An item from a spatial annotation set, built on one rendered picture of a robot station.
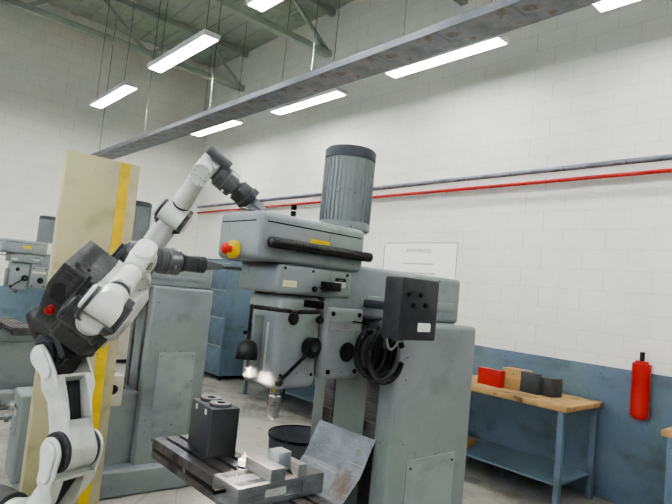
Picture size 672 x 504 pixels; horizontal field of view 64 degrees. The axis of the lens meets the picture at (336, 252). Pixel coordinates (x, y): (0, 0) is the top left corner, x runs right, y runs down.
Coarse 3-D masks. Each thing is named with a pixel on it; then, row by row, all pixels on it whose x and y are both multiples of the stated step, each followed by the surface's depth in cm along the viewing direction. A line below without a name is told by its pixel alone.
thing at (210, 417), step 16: (208, 400) 225; (224, 400) 225; (192, 416) 228; (208, 416) 215; (224, 416) 215; (192, 432) 226; (208, 432) 213; (224, 432) 215; (208, 448) 212; (224, 448) 215
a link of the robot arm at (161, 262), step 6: (132, 246) 174; (156, 252) 174; (162, 252) 175; (168, 252) 176; (156, 258) 172; (162, 258) 174; (168, 258) 175; (150, 264) 172; (156, 264) 174; (162, 264) 174; (168, 264) 175; (150, 270) 174; (156, 270) 176; (162, 270) 175; (168, 270) 176; (144, 276) 175
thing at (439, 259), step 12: (384, 252) 735; (396, 252) 719; (408, 252) 704; (420, 252) 689; (432, 252) 675; (444, 252) 661; (456, 252) 648; (384, 264) 733; (396, 264) 717; (408, 264) 701; (420, 264) 686; (432, 264) 672; (444, 264) 659; (456, 264) 646; (444, 276) 657
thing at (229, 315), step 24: (240, 264) 910; (216, 288) 924; (240, 288) 911; (216, 312) 912; (240, 312) 911; (120, 336) 959; (216, 336) 903; (240, 336) 912; (216, 360) 894; (240, 360) 912
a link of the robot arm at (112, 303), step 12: (120, 276) 156; (132, 276) 159; (108, 288) 150; (120, 288) 152; (132, 288) 156; (96, 300) 147; (108, 300) 149; (120, 300) 150; (96, 312) 148; (108, 312) 148; (120, 312) 150; (108, 324) 150
